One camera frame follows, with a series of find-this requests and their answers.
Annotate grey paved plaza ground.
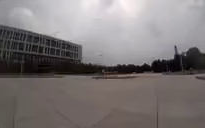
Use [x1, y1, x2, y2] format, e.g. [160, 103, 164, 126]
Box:
[0, 73, 205, 128]

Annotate tall thin mast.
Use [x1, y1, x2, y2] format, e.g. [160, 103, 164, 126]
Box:
[173, 45, 184, 73]

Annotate long building with white grid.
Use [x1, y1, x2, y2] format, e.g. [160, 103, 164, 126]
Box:
[0, 23, 83, 74]

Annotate tall dark trees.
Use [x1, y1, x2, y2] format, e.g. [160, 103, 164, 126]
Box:
[151, 46, 205, 72]

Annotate low row of trees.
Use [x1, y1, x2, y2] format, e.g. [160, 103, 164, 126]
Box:
[53, 62, 153, 75]

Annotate low raised kerb island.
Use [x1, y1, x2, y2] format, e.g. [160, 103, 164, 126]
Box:
[91, 73, 138, 80]

